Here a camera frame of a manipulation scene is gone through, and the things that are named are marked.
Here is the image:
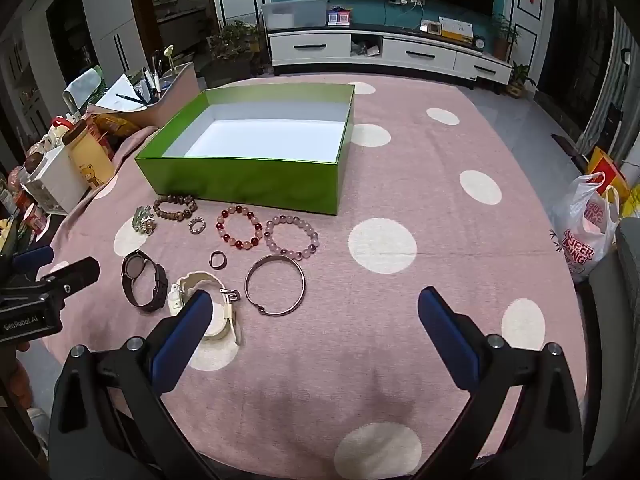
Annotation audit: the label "red and pink bead bracelet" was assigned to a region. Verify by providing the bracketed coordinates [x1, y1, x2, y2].
[216, 204, 264, 251]

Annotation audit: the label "beige desk organizer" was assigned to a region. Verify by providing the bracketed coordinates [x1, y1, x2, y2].
[87, 61, 200, 128]

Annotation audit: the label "small potted floor plant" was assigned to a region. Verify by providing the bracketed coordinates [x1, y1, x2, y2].
[505, 62, 536, 98]

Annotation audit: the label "silver bangle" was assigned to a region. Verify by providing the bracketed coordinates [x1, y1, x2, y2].
[244, 255, 306, 317]

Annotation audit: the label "green and white bag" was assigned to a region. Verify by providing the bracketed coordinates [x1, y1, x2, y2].
[62, 66, 108, 111]

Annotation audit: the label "tall potted plant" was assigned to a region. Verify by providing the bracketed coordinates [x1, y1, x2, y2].
[492, 14, 521, 59]

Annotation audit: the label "clear plastic storage bin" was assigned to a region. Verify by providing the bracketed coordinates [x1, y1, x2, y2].
[261, 0, 331, 31]

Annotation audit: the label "person's left hand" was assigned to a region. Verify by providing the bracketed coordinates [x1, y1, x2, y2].
[0, 340, 33, 411]

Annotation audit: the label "brown wooden bead bracelet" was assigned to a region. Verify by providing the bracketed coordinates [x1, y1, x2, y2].
[152, 194, 198, 221]

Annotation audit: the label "yellow and red paper bag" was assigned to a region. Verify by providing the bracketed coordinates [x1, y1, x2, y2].
[585, 146, 632, 196]

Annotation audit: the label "green and silver chain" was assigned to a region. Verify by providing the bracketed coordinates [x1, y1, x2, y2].
[131, 205, 158, 235]

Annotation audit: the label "white television cabinet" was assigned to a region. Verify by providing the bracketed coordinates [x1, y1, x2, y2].
[267, 24, 513, 92]

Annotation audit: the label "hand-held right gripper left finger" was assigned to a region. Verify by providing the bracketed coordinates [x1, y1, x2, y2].
[48, 289, 221, 480]

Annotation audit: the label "green cardboard box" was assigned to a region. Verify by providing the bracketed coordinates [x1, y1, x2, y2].
[134, 83, 356, 217]

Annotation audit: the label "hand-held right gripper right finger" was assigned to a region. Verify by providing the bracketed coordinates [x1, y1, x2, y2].
[417, 286, 586, 480]

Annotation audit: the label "bushy potted plants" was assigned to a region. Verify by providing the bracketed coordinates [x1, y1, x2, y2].
[207, 20, 266, 86]

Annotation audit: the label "white plastic shopping bag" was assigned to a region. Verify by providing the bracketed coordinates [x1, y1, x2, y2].
[550, 172, 621, 283]

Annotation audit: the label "white plastic container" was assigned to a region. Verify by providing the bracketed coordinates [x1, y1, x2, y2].
[22, 147, 91, 215]

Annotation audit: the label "yellow and white box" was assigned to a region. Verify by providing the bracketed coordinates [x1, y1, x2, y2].
[440, 17, 473, 45]

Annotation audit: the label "pink polka dot tablecloth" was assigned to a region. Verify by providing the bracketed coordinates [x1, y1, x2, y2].
[40, 74, 588, 480]

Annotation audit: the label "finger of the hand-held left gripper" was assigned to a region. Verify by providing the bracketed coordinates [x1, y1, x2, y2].
[35, 256, 101, 306]
[11, 246, 55, 273]

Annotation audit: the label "orange snack packet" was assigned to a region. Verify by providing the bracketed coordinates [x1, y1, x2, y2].
[92, 112, 141, 138]

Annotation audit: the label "pale purple bead bracelet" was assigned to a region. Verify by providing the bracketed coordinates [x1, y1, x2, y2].
[264, 214, 320, 261]

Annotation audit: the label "yellow bottle with brown lid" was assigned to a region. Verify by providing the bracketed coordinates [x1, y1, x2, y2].
[61, 119, 116, 190]

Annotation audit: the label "white paper sheet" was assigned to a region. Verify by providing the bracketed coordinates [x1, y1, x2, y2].
[95, 74, 151, 110]

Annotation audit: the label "cream wristwatch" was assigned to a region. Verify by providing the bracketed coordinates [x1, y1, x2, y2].
[167, 270, 243, 346]

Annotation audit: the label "black wristwatch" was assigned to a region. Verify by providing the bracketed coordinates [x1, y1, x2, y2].
[121, 249, 169, 313]

